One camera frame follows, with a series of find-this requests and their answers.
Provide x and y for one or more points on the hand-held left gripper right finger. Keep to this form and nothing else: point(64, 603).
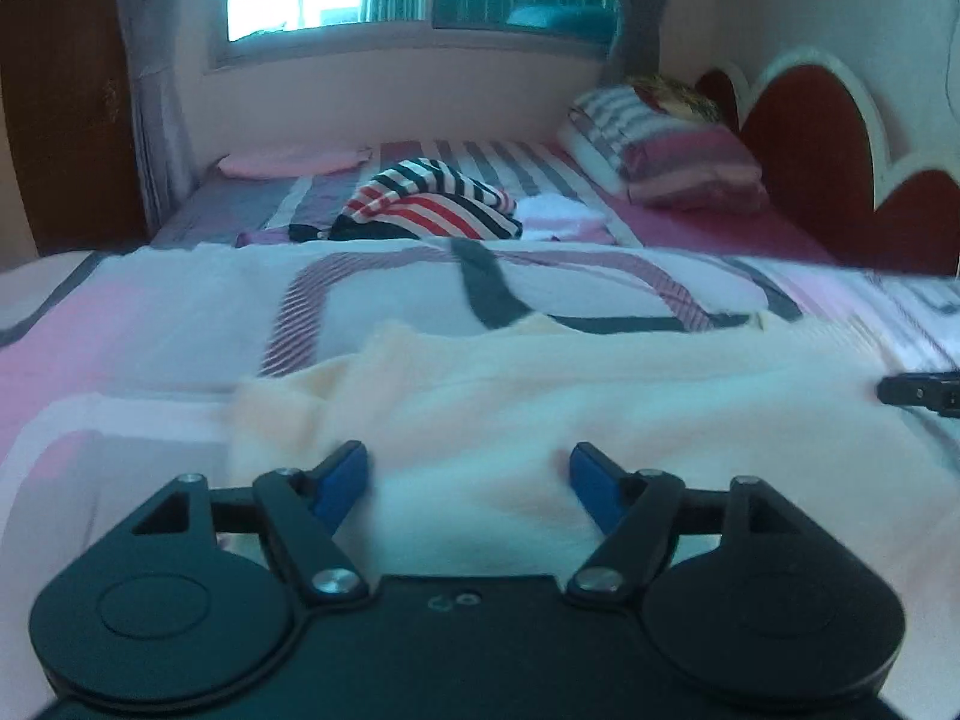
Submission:
point(596, 487)

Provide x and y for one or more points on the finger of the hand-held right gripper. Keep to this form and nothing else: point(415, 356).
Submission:
point(919, 390)

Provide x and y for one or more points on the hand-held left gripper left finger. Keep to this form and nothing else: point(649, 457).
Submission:
point(341, 484)

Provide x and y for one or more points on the white knit sweater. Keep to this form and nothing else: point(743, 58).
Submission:
point(487, 405)

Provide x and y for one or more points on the patterned pink grey bedsheet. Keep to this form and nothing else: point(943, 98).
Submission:
point(187, 315)

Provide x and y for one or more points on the red white headboard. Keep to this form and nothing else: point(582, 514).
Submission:
point(825, 150)

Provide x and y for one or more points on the small white cloth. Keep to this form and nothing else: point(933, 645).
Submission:
point(559, 217)

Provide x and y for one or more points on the black red striped garment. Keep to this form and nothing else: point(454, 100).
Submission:
point(427, 202)

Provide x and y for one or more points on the pink pillow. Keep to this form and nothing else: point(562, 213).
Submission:
point(292, 161)

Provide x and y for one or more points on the striped mattress sheet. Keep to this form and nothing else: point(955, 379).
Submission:
point(525, 165)

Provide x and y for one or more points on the striped pillow stack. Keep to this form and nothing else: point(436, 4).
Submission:
point(660, 150)

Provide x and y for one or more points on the grey curtain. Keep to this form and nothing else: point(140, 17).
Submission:
point(641, 7)
point(154, 90)

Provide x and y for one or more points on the teal cloth bundle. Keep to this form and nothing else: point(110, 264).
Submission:
point(559, 19)

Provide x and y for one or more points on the dark wooden door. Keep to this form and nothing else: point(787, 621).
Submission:
point(67, 90)

